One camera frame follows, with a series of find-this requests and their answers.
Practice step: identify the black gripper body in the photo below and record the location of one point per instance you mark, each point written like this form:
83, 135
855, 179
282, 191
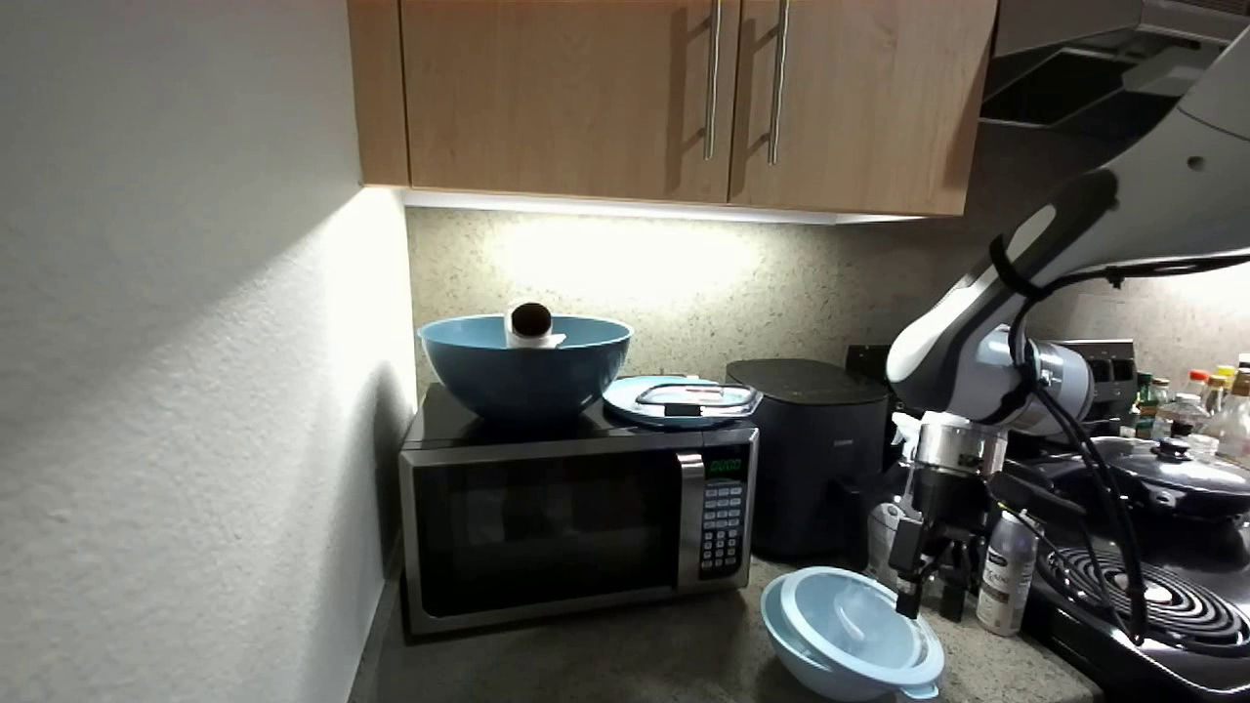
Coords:
947, 507

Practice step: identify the glass pot lid with knob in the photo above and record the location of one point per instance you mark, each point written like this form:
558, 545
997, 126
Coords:
1176, 467

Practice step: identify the clear rectangular container lid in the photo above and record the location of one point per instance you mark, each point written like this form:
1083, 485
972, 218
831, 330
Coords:
689, 394

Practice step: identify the white spray bottle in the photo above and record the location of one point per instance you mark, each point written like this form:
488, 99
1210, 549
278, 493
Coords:
885, 541

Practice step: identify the small light blue bowl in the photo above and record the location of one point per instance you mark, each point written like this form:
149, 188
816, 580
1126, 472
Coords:
783, 642

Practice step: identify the black air fryer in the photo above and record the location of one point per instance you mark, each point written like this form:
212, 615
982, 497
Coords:
805, 454

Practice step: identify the green glass bottle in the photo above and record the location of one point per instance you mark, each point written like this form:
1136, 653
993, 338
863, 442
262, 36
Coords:
1145, 402

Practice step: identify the black coil burner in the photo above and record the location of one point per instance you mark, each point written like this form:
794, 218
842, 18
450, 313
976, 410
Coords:
1184, 597

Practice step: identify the black cooking pot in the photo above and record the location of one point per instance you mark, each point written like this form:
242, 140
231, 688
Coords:
1199, 507

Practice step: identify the black electric stove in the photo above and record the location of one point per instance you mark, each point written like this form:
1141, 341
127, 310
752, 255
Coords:
1199, 666

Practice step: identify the red cap condiment bottle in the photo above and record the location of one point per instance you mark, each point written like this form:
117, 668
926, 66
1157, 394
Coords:
1199, 393

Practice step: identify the yellow condiment bottle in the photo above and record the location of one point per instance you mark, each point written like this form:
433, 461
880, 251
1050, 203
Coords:
1226, 385

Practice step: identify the light blue plate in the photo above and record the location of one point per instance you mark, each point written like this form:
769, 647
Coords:
620, 399

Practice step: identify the silver black microwave oven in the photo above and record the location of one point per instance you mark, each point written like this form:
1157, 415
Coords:
548, 533

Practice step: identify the under cabinet light strip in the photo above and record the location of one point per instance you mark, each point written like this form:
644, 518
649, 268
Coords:
649, 209

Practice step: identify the large blue mixing bowl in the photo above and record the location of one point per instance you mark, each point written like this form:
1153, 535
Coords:
522, 375

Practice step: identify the black ball on white base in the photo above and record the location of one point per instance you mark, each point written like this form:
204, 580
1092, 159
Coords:
532, 319

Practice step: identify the wooden wall cabinet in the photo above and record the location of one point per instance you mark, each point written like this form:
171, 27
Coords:
548, 90

